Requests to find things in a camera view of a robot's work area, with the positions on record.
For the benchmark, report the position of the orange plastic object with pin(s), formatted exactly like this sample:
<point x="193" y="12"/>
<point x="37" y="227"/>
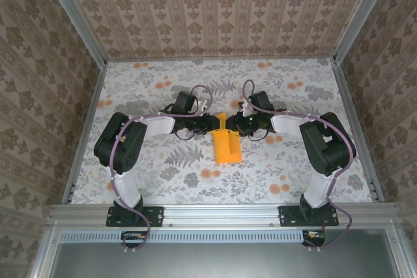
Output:
<point x="226" y="149"/>

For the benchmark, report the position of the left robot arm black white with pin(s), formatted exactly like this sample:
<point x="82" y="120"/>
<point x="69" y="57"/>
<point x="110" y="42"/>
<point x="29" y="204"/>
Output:
<point x="120" y="141"/>

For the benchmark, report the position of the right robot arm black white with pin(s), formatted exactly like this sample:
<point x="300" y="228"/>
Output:
<point x="329" y="147"/>

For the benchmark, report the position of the floral patterned table cover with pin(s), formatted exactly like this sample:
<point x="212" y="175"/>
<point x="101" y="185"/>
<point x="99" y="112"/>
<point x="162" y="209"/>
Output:
<point x="195" y="187"/>

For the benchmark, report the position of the grey metal panel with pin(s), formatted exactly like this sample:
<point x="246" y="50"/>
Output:
<point x="221" y="261"/>

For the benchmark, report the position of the short aluminium table edge rail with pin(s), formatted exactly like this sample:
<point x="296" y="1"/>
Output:
<point x="221" y="60"/>

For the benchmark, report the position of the wide aluminium mounting rail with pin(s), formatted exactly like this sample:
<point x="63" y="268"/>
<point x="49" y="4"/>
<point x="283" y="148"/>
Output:
<point x="221" y="214"/>

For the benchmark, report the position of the aluminium table side rail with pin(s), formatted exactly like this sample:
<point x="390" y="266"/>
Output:
<point x="84" y="134"/>
<point x="346" y="95"/>

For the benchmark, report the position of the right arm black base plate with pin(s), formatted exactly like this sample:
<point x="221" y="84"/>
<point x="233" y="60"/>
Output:
<point x="286" y="216"/>

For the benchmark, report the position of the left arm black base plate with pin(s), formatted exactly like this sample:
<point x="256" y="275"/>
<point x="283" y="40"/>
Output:
<point x="156" y="216"/>

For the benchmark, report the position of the aluminium frame post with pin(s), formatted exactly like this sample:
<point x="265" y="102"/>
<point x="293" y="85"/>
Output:
<point x="75" y="17"/>
<point x="365" y="14"/>

